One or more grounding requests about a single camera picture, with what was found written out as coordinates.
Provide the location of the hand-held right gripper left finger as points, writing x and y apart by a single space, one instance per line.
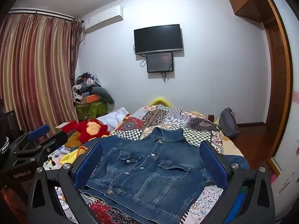
90 165

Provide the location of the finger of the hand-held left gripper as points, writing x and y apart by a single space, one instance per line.
38 131
55 140

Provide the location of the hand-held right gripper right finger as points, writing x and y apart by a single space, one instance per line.
213 165

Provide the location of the blue denim jeans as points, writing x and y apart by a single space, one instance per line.
149 168

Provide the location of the pile of clothes and clutter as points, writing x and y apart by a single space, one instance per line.
85 84

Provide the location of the scattered papers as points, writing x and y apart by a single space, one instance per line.
55 158

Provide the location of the brown cardboard board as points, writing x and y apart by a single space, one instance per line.
74 141

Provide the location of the yellow fleece blanket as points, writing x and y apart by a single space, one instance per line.
70 157

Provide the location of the red plush toy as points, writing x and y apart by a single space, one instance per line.
93 128

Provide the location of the grey backpack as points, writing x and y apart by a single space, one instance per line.
229 123

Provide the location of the blue plastic item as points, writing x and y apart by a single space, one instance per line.
239 203

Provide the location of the green patterned box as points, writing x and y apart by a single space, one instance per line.
91 110

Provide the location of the orange shoebox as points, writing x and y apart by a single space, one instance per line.
90 98

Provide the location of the striped red-brown curtain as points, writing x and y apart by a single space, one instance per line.
35 70

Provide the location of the pink object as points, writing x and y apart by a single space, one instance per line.
274 179

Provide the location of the patchwork printed quilt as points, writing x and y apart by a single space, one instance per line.
163 119

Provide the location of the yellow cushion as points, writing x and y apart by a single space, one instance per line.
160 100

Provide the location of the white air conditioner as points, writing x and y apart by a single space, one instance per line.
102 18

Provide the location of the wooden overhead cabinet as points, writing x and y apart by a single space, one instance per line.
250 2

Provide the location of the wooden bed post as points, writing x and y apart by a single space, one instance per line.
211 117

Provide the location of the wooden door frame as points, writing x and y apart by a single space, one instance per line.
280 74

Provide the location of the small black wall monitor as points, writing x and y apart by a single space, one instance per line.
159 62

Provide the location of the curtain rail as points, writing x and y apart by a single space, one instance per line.
42 12

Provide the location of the large black wall television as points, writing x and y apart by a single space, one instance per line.
158 38

